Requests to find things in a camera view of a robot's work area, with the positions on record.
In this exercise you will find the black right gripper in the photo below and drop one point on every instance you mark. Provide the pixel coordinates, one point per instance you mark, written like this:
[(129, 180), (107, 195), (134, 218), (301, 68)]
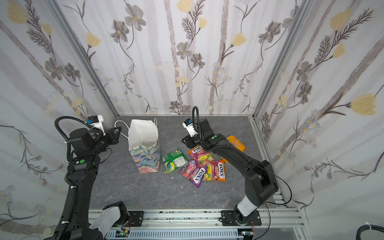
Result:
[(192, 140)]

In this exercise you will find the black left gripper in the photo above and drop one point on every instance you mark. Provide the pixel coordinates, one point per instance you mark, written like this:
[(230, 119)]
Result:
[(113, 137)]

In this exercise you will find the green Fox's candy bag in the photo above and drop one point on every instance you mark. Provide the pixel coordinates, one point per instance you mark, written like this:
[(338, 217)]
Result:
[(174, 160)]

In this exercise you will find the floral white paper bag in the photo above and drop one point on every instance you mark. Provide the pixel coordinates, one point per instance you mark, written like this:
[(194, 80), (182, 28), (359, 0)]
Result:
[(144, 144)]

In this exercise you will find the yellow mango gummy bag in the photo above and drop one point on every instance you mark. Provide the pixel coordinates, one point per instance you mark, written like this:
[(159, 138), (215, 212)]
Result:
[(236, 143)]

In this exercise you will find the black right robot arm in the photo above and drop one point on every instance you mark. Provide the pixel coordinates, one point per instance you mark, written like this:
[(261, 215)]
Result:
[(260, 180)]

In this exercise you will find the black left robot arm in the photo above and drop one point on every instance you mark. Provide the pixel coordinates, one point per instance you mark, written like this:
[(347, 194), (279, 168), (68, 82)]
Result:
[(84, 146)]

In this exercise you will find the pink-yellow Fox's candy bag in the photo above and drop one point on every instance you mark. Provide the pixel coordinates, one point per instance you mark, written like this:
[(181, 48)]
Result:
[(200, 155)]

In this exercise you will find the purple Fox's candy bag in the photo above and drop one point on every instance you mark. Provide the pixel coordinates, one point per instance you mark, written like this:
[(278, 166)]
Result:
[(194, 172)]

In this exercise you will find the orange Fox's candy bag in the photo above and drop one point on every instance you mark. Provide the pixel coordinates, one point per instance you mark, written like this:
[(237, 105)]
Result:
[(215, 171)]

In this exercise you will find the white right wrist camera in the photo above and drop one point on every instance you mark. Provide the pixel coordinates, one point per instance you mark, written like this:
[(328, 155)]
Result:
[(189, 125)]

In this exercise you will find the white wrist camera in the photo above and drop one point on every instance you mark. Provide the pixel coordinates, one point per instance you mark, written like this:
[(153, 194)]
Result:
[(189, 125), (96, 122)]

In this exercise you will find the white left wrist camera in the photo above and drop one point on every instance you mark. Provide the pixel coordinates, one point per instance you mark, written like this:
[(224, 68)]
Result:
[(96, 122)]

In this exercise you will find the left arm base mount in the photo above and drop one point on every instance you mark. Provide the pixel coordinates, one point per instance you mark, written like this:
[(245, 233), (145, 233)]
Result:
[(116, 215)]

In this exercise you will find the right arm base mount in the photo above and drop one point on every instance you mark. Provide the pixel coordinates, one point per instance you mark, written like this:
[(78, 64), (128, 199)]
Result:
[(244, 214)]

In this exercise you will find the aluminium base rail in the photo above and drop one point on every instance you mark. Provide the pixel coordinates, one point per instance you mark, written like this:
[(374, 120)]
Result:
[(265, 223)]

